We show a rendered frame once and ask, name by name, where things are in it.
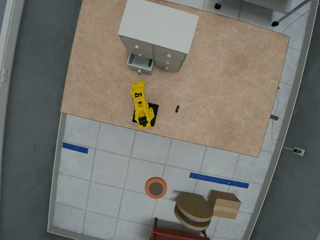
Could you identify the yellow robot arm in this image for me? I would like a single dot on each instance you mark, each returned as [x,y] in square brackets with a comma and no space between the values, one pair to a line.
[143,115]

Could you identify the grey chest of drawers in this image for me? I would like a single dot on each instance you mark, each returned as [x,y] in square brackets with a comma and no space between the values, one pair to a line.
[158,25]

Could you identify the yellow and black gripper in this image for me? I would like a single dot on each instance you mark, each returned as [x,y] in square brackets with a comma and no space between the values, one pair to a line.
[140,84]

